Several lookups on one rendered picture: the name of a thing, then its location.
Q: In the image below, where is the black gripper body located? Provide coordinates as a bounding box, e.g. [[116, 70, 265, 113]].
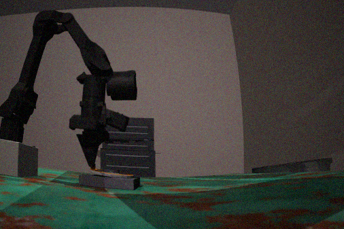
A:
[[69, 96, 109, 141]]

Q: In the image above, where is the orange round plate with holes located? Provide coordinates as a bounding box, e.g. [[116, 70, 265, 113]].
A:
[[90, 165, 134, 179]]

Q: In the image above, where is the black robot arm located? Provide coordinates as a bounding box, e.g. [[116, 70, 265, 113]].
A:
[[0, 10, 137, 143]]

